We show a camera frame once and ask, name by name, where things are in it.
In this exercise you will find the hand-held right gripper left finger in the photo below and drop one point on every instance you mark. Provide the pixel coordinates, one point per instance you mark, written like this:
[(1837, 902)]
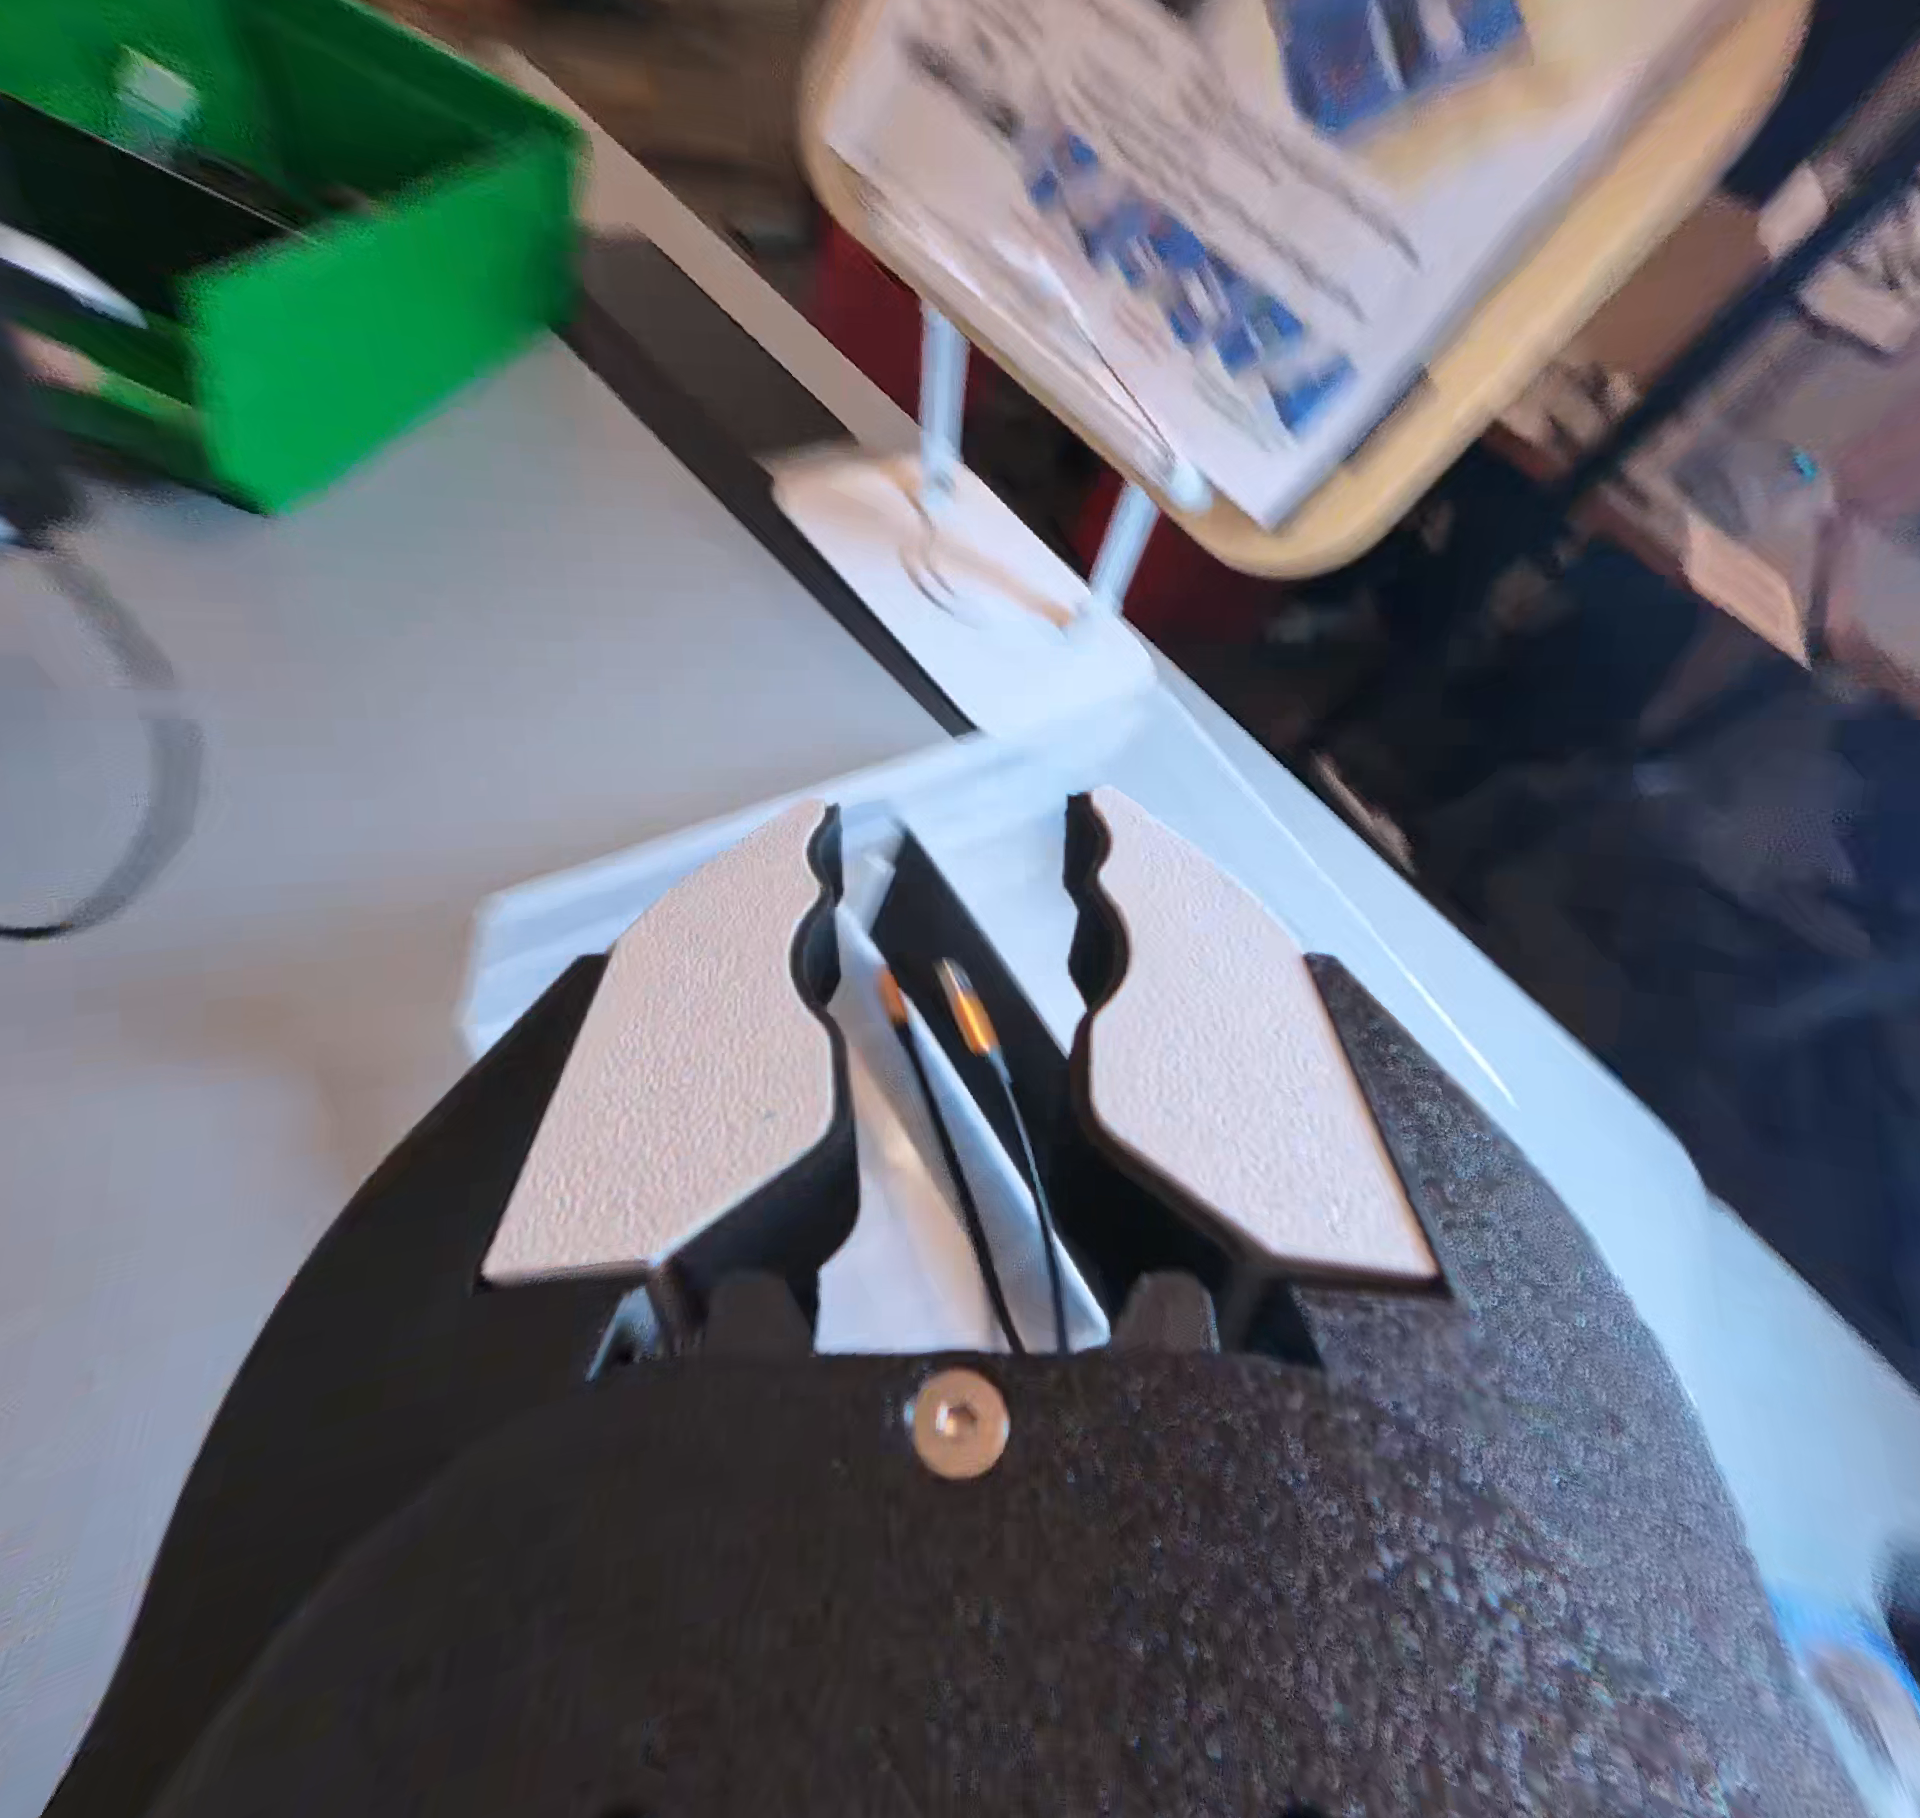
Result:
[(690, 1083)]

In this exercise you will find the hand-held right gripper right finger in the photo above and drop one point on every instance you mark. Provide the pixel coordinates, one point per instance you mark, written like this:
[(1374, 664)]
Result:
[(1244, 1097)]

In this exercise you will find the clear plastic bin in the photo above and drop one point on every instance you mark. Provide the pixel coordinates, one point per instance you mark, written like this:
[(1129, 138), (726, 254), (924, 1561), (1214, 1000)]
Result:
[(990, 813)]

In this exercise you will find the green plastic bin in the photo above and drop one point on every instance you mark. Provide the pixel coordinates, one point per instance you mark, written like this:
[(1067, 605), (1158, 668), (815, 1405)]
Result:
[(376, 319)]

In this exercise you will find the document stand with instruction sheet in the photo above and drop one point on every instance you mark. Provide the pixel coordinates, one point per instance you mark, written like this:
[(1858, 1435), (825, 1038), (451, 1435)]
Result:
[(1201, 123)]

